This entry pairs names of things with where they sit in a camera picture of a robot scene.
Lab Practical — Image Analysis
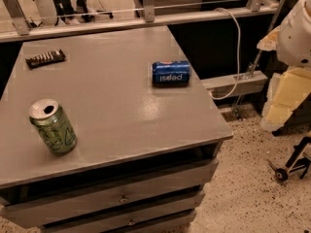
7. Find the grey drawer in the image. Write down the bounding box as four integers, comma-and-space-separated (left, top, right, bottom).
1, 158, 219, 228
40, 191, 206, 233

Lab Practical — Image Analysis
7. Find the grey drawer cabinet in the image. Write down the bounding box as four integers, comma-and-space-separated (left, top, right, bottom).
0, 27, 231, 233

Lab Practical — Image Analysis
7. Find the black office chair base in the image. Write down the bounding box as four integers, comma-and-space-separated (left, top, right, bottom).
81, 10, 114, 22

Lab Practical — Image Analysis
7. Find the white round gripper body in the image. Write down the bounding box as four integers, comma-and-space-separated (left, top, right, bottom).
277, 0, 311, 67

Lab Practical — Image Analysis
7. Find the green soda can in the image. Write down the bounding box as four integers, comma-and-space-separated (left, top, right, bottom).
29, 99, 77, 155

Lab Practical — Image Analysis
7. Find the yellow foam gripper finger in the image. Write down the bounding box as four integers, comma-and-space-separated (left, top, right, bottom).
260, 66, 311, 132
257, 26, 279, 51

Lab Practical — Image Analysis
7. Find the black wheeled cart base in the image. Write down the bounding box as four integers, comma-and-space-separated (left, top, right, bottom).
268, 137, 311, 181

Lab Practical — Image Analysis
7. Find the white cable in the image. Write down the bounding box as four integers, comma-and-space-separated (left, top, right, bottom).
209, 7, 242, 101

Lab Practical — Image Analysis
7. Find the aluminium frame rail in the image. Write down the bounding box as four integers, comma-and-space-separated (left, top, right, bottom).
0, 0, 285, 43

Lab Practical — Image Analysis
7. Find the upper grey drawer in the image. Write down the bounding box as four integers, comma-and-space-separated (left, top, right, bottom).
1, 158, 219, 228

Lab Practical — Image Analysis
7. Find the blue pepsi can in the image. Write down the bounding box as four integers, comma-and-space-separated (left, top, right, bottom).
152, 60, 190, 84

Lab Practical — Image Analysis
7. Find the lower grey drawer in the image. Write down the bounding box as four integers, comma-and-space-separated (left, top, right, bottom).
40, 191, 206, 233

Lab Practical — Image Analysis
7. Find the dark chocolate bar wrapper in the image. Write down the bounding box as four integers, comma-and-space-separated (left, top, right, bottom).
25, 50, 66, 69

